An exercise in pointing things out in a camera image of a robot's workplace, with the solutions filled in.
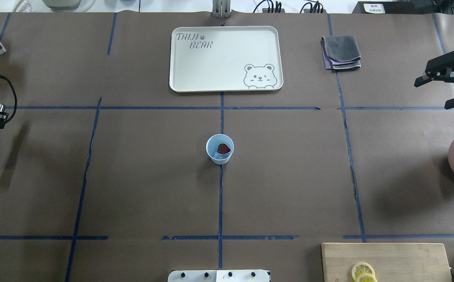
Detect red strawberry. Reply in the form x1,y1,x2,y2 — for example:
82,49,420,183
217,143,231,154

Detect ice cube in cup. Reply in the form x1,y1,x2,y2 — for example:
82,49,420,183
213,152,228,160

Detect light blue cup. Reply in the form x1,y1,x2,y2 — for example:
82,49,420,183
205,134,234,165

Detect grey purple folded cloth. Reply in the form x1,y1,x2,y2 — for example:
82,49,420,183
320,36,361,71

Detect wooden cutting board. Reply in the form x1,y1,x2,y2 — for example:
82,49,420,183
321,242,452,282

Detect yellow lemon slices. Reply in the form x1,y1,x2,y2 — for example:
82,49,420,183
351,261,378,282

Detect cream bear tray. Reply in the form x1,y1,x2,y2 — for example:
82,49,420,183
169,26,284,93

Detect aluminium frame post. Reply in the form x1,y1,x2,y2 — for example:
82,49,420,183
212,0,232,18

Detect white pedestal column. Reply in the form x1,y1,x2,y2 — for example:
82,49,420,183
167,269,271,282

